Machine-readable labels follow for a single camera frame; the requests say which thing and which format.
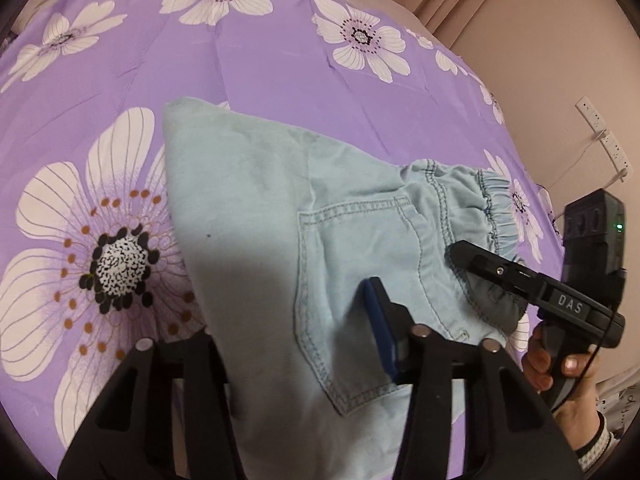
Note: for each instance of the person's right forearm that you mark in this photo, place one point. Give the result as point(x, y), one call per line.
point(595, 447)

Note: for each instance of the person's right hand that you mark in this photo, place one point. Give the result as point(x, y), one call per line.
point(580, 400)

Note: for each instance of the purple floral bed sheet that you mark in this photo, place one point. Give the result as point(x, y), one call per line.
point(260, 50)

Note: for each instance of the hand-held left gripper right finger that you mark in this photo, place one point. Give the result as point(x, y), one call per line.
point(382, 335)

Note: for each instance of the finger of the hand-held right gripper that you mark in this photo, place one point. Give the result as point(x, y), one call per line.
point(495, 272)

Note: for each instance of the white power strip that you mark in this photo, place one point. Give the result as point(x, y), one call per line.
point(602, 132)

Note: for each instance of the white printed clothing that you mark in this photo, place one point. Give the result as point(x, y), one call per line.
point(622, 402)

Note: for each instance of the light blue denim shorts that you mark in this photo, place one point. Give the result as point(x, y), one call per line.
point(260, 200)

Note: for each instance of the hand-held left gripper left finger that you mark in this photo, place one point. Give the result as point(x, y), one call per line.
point(200, 360)

